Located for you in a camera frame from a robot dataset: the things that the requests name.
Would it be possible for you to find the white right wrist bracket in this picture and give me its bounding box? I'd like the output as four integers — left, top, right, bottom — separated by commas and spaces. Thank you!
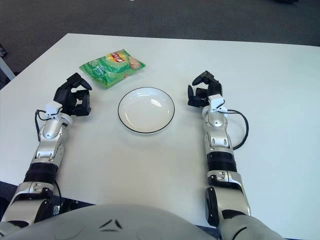
208, 94, 230, 113

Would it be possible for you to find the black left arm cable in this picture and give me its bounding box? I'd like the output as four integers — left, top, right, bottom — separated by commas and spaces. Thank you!
34, 109, 62, 201

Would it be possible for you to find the white plate black rim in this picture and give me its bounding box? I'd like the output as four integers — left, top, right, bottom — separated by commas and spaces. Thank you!
117, 86, 176, 134

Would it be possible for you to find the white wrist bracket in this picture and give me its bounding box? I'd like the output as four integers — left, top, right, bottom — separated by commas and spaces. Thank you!
44, 101, 63, 118
208, 94, 230, 113

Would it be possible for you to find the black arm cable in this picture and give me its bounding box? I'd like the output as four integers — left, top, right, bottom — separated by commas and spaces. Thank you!
34, 109, 62, 201
224, 109, 250, 151

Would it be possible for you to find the green chips snack bag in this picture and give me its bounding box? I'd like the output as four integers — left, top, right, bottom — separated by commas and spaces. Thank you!
79, 48, 147, 90

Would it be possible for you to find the white table leg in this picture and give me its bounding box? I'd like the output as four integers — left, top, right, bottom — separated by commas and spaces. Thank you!
0, 56, 16, 82

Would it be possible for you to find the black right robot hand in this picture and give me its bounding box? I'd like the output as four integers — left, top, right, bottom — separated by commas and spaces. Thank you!
187, 70, 223, 108

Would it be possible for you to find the grey robot torso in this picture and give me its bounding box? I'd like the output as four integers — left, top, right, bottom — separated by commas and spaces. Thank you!
0, 202, 286, 240

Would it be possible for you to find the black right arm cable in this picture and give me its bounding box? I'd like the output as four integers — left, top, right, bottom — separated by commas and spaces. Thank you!
224, 109, 250, 151

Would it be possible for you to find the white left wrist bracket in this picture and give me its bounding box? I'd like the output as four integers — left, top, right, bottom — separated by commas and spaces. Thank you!
44, 101, 63, 118

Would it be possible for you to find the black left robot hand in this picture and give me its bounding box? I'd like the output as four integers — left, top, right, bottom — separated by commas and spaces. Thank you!
53, 72, 93, 118

